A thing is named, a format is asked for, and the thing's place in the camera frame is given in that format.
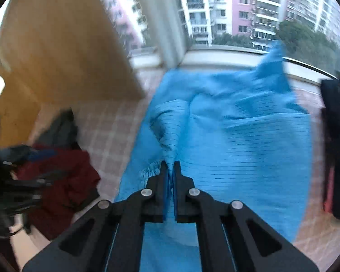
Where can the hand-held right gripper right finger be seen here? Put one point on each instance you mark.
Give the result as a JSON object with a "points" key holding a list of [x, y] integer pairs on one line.
{"points": [[176, 198]]}

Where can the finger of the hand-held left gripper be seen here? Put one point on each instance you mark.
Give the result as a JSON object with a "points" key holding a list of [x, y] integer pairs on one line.
{"points": [[25, 198], [31, 182]]}

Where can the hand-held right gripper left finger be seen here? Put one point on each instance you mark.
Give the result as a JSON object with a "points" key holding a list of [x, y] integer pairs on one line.
{"points": [[165, 198]]}

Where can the blue garment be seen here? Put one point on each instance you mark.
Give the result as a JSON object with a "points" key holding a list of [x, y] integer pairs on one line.
{"points": [[243, 147]]}

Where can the red garment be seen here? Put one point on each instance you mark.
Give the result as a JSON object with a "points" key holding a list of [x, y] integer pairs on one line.
{"points": [[68, 181]]}

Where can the grey garment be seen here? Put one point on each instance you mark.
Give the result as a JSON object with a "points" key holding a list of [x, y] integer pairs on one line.
{"points": [[59, 133]]}

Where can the pink plaid bed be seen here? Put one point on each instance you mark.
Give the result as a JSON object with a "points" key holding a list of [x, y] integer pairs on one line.
{"points": [[107, 136]]}

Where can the wooden cabinet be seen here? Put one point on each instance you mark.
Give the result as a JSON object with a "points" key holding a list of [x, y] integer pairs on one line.
{"points": [[59, 48]]}

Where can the pink garment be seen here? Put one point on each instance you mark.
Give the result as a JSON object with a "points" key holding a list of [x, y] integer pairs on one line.
{"points": [[328, 192]]}

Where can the black garment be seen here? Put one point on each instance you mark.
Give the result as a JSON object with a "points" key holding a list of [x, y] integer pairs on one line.
{"points": [[334, 133]]}

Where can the large bay window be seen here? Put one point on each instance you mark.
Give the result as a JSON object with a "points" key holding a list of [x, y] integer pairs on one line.
{"points": [[215, 11]]}

